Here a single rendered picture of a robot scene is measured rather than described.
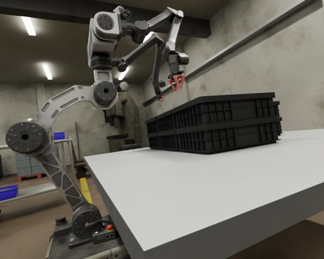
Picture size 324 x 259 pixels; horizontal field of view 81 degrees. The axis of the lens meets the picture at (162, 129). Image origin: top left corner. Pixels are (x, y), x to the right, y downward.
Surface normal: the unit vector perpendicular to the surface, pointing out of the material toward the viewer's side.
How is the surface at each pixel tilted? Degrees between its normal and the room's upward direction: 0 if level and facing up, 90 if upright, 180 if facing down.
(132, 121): 90
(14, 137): 90
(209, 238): 90
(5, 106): 90
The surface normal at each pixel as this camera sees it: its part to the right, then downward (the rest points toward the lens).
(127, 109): 0.51, -0.09
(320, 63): -0.91, 0.10
